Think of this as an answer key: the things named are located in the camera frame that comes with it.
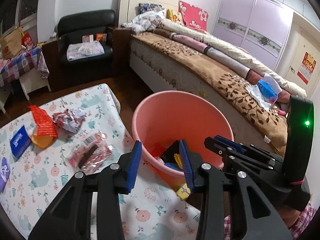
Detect blue ridged plastic tray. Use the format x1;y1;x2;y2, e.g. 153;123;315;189
164;162;185;172

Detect plaid pink pajamas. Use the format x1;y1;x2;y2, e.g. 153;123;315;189
224;201;317;240

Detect cream door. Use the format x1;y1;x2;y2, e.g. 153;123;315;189
274;12;320;100

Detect small yellow box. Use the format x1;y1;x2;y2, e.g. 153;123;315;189
175;183;192;200

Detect red gift bag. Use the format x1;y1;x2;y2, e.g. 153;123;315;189
21;32;34;48

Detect bed with brown blanket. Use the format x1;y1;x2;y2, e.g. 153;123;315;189
131;29;292;155

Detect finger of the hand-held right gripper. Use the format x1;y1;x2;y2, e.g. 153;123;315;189
204;137;285;190
215;135;287;168

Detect opened blue tissue pack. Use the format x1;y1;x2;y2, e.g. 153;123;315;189
257;76;283;105

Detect red wall calendar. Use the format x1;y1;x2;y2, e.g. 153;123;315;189
297;52;318;84

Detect person's right hand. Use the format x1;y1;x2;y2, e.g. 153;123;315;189
276;202;302;230

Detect white tissue sheet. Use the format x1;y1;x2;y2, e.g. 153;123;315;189
245;84;272;110

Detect black leather armchair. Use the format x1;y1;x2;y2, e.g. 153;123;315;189
57;9;117;80

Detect dark floral pillow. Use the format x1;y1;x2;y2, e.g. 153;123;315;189
138;3;163;14

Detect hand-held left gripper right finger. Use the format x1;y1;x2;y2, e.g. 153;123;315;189
179;139;293;240

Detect brown paper bag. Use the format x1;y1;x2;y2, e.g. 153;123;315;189
0;26;23;59

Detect white table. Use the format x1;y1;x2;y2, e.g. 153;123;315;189
0;74;52;114

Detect red snack bag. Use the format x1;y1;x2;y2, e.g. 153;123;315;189
27;105;58;148

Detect crumpled white printed duvet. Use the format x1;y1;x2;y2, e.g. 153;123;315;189
121;9;167;34

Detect clear red-printed plastic packet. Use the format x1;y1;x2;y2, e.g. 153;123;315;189
67;132;116;174

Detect blue boxed tissue pack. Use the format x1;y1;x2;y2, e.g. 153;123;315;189
9;125;32;159

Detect wooden side table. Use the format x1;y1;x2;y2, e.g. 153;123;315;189
111;26;133;75
41;42;60;90

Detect pink flower pillow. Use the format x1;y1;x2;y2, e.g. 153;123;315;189
179;0;209;32

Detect cream bed headboard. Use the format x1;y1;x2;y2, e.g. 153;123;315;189
118;0;198;28

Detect barred window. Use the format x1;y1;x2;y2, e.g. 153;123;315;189
14;0;38;28

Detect yellow flower pillow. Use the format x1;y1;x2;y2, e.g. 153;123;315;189
167;9;184;22

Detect purple soft packet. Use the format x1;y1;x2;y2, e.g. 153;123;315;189
0;157;11;193

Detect rolled patchwork quilt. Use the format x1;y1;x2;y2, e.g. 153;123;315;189
150;19;307;103

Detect pink plastic bucket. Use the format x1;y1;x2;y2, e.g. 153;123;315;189
132;91;235;189

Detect printed wrapper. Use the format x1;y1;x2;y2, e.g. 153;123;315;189
52;109;86;133

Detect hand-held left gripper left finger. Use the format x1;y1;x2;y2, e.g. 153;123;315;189
28;140;142;240

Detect folded pale printed cloth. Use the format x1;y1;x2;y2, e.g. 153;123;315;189
66;41;105;62

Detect lilac wardrobe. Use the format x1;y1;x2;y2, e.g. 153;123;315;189
211;0;294;72

